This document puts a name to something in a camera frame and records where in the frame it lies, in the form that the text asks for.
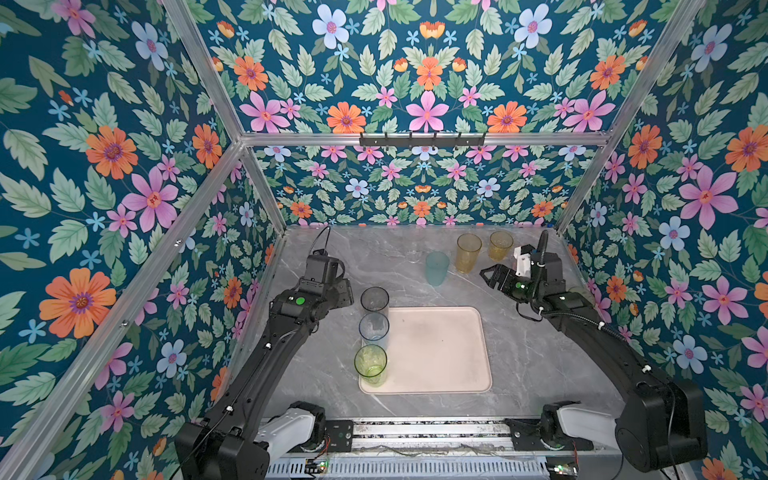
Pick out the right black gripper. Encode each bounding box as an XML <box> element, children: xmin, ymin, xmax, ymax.
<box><xmin>480</xmin><ymin>264</ymin><xmax>544</xmax><ymax>307</ymax></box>

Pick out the grey smoky tumbler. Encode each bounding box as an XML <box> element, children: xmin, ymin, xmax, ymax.
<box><xmin>360</xmin><ymin>286</ymin><xmax>390</xmax><ymax>316</ymax></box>

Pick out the light blue tumbler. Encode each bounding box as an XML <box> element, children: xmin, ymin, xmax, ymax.
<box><xmin>358</xmin><ymin>312</ymin><xmax>390</xmax><ymax>349</ymax></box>

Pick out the tall green faceted tumbler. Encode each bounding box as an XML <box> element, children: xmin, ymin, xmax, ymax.
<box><xmin>354</xmin><ymin>344</ymin><xmax>388</xmax><ymax>387</ymax></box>

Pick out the beige plastic tray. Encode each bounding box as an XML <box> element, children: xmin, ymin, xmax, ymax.
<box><xmin>359</xmin><ymin>307</ymin><xmax>492</xmax><ymax>395</ymax></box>

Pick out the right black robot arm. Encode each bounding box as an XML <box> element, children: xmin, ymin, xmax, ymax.
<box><xmin>480</xmin><ymin>246</ymin><xmax>709</xmax><ymax>472</ymax></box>

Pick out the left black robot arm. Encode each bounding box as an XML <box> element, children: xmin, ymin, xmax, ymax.
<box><xmin>174</xmin><ymin>249</ymin><xmax>354</xmax><ymax>479</ymax></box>

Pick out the short yellow tumbler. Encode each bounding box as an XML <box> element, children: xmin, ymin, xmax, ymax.
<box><xmin>488</xmin><ymin>230</ymin><xmax>514</xmax><ymax>263</ymax></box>

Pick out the tall yellow tumbler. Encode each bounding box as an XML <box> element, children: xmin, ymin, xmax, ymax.
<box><xmin>455</xmin><ymin>233</ymin><xmax>483</xmax><ymax>274</ymax></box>

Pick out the clear glass tumbler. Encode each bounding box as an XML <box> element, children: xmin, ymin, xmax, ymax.
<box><xmin>402</xmin><ymin>229</ymin><xmax>424</xmax><ymax>263</ymax></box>

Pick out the teal dotted tumbler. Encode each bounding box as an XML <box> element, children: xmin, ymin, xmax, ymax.
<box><xmin>425</xmin><ymin>251</ymin><xmax>450</xmax><ymax>287</ymax></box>

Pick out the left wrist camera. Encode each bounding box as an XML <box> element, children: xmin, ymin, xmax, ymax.
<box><xmin>304</xmin><ymin>253</ymin><xmax>341</xmax><ymax>283</ymax></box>

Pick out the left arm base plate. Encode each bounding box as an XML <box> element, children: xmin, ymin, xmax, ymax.
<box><xmin>298</xmin><ymin>420</ymin><xmax>355</xmax><ymax>455</ymax></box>

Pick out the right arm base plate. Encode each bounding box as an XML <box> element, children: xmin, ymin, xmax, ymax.
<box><xmin>503</xmin><ymin>418</ymin><xmax>595</xmax><ymax>451</ymax></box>

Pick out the metal hook rail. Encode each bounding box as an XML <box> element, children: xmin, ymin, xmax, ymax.
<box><xmin>358</xmin><ymin>132</ymin><xmax>486</xmax><ymax>149</ymax></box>

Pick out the aluminium front rail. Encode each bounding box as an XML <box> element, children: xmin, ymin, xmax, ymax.
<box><xmin>185</xmin><ymin>416</ymin><xmax>679</xmax><ymax>458</ymax></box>

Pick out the white vented cable duct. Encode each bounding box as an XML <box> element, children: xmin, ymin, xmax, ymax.
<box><xmin>266</xmin><ymin>457</ymin><xmax>550</xmax><ymax>479</ymax></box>

